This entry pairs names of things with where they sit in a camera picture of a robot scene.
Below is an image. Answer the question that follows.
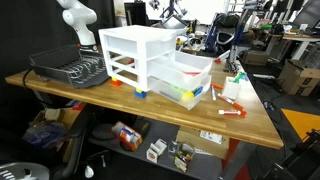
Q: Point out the red marker white cap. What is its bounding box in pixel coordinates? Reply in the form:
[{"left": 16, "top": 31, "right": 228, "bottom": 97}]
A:
[{"left": 218, "top": 110, "right": 247, "bottom": 116}]

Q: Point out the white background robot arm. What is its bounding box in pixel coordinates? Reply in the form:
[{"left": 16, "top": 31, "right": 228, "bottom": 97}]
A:
[{"left": 56, "top": 0, "right": 98, "bottom": 52}]

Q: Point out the clear bottom drawer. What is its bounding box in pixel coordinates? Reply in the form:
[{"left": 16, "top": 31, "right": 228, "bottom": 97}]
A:
[{"left": 148, "top": 76, "right": 211, "bottom": 110}]

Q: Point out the white middle drawer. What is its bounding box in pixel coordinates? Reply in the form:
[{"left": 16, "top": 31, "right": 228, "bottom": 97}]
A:
[{"left": 147, "top": 51, "right": 212, "bottom": 91}]

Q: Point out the red marker in drawer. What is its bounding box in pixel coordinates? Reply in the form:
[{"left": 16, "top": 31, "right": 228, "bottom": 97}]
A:
[{"left": 183, "top": 72, "right": 201, "bottom": 75}]

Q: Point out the white marker blue tip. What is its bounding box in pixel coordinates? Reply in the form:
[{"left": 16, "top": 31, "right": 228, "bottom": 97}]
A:
[{"left": 211, "top": 85, "right": 217, "bottom": 101}]

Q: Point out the orange marker behind cup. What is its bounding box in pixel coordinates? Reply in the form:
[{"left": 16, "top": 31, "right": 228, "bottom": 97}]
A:
[{"left": 211, "top": 83, "right": 223, "bottom": 90}]

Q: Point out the orange white marker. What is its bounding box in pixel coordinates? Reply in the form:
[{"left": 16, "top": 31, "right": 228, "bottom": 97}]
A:
[{"left": 218, "top": 93, "right": 244, "bottom": 111}]

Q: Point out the green marker in cup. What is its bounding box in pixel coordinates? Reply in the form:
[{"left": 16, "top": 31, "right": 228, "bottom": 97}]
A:
[{"left": 233, "top": 72, "right": 246, "bottom": 83}]

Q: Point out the blue yellow toy block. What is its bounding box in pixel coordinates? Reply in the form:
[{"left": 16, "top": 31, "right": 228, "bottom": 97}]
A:
[{"left": 134, "top": 88, "right": 147, "bottom": 98}]

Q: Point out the yellow ball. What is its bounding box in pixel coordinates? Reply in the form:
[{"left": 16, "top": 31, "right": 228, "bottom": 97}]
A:
[{"left": 181, "top": 91, "right": 194, "bottom": 102}]

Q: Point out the red yellow toy block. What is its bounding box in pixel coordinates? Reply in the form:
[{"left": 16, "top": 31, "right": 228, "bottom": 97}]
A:
[{"left": 111, "top": 78, "right": 122, "bottom": 86}]

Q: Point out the small white box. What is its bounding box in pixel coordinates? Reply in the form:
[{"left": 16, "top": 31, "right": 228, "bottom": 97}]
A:
[{"left": 146, "top": 139, "right": 167, "bottom": 163}]

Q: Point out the colourful small carton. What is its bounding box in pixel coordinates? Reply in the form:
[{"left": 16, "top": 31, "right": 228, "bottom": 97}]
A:
[{"left": 111, "top": 121, "right": 143, "bottom": 151}]

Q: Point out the clear jar with items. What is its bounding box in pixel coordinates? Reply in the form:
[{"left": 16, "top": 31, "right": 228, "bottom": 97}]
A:
[{"left": 174, "top": 143, "right": 195, "bottom": 172}]

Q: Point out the white pen holder cup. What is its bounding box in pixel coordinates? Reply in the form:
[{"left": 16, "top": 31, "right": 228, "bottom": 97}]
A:
[{"left": 222, "top": 76, "right": 241, "bottom": 100}]

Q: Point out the cardboard box on shelf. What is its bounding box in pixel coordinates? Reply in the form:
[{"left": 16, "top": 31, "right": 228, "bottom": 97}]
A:
[{"left": 176, "top": 127, "right": 229, "bottom": 159}]

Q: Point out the black office chair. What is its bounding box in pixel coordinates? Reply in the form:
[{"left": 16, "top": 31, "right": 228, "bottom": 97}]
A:
[{"left": 214, "top": 13, "right": 240, "bottom": 54}]

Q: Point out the dark grey dish rack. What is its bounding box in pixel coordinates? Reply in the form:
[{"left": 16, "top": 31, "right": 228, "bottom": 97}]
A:
[{"left": 29, "top": 45, "right": 110, "bottom": 89}]

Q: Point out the brown box under table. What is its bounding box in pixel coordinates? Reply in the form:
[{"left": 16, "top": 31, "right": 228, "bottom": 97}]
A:
[{"left": 23, "top": 108, "right": 80, "bottom": 162}]

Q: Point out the cardboard box right background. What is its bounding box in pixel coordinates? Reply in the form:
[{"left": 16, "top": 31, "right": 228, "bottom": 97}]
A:
[{"left": 277, "top": 60, "right": 320, "bottom": 96}]

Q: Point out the white drawer cabinet frame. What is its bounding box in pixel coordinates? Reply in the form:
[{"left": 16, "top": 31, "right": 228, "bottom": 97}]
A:
[{"left": 98, "top": 25, "right": 177, "bottom": 91}]

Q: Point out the black cable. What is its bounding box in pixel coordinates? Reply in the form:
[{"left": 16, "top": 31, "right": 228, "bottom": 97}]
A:
[{"left": 21, "top": 68, "right": 34, "bottom": 90}]

